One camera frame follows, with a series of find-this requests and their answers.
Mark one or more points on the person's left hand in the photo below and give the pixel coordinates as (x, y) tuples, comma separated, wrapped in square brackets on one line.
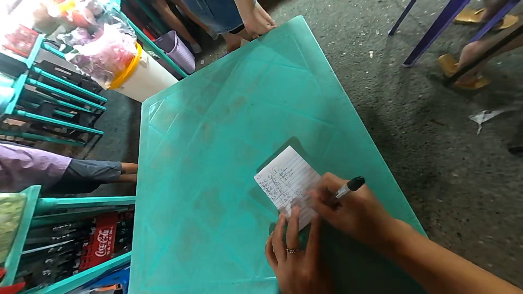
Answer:
[(300, 271)]

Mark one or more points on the white lined paper sheet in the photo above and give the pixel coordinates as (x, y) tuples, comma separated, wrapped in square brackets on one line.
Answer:
[(282, 179)]

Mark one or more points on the person's right hand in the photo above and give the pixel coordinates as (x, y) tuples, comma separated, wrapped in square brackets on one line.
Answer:
[(359, 216)]

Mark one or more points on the person's right index finger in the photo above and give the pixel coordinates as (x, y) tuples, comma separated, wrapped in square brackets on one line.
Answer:
[(330, 183)]

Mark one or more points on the person's left index finger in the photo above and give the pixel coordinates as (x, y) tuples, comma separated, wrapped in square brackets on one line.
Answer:
[(314, 239)]

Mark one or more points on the teal shelf with bottles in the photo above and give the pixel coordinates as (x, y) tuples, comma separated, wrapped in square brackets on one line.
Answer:
[(81, 202)]

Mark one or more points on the pile of plastic bags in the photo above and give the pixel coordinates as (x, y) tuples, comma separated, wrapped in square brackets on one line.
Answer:
[(102, 51)]

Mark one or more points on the person's left middle finger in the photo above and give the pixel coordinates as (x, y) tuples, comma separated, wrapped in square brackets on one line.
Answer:
[(292, 235)]

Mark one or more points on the white bucket with yellow rim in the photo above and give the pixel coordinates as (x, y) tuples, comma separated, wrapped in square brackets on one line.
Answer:
[(149, 79)]

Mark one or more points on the person's left ring finger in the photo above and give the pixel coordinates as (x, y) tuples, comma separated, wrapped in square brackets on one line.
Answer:
[(279, 239)]

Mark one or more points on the purple plastic chair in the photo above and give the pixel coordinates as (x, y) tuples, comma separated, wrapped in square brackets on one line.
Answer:
[(435, 34)]

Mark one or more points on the person's right thumb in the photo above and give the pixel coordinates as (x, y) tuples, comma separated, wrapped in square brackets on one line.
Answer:
[(323, 209)]

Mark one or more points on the black marker pen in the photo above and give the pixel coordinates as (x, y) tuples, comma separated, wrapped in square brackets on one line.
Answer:
[(352, 186)]

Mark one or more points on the lilac plastic basket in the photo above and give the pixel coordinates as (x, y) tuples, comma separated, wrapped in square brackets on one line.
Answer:
[(179, 51)]

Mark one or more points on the white crumpled litter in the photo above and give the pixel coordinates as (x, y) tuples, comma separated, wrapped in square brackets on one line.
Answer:
[(483, 117)]

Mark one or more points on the teal metal rack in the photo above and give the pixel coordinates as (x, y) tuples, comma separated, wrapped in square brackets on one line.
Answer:
[(65, 120)]

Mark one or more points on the person's left little finger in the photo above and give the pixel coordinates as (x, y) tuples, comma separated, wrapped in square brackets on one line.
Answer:
[(269, 250)]

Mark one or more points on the green plastic table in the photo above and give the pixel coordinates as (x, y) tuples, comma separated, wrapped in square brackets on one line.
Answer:
[(220, 163)]

